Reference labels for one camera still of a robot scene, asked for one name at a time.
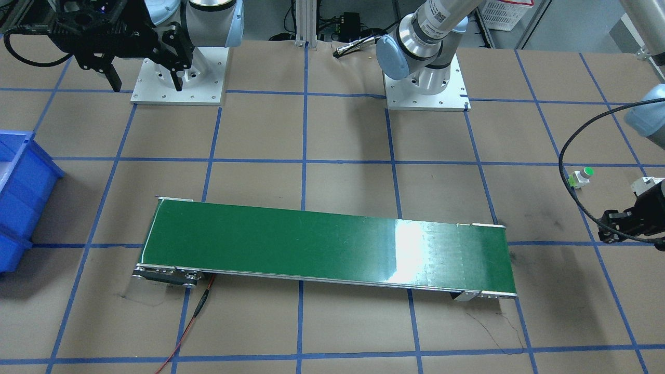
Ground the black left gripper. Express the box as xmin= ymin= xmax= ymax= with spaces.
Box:
xmin=601 ymin=181 xmax=664 ymax=236

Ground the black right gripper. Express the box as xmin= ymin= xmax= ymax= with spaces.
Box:
xmin=49 ymin=1 xmax=194 ymax=92

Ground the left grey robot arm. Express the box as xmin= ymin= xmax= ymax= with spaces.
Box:
xmin=376 ymin=1 xmax=663 ymax=251

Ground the red white circuit breaker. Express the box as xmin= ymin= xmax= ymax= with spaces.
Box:
xmin=630 ymin=177 xmax=664 ymax=198

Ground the green push button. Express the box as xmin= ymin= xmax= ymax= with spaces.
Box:
xmin=567 ymin=167 xmax=595 ymax=190

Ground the blue plastic bin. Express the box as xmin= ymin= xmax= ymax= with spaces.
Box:
xmin=1 ymin=130 xmax=64 ymax=273

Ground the green conveyor belt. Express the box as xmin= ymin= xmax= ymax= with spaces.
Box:
xmin=133 ymin=198 xmax=517 ymax=301

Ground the aluminium frame post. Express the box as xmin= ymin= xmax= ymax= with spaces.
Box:
xmin=295 ymin=0 xmax=318 ymax=49

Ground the thin black wire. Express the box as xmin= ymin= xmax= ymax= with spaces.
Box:
xmin=468 ymin=311 xmax=525 ymax=355

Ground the red black conveyor cable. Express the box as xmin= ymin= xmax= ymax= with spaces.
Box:
xmin=155 ymin=274 xmax=217 ymax=374

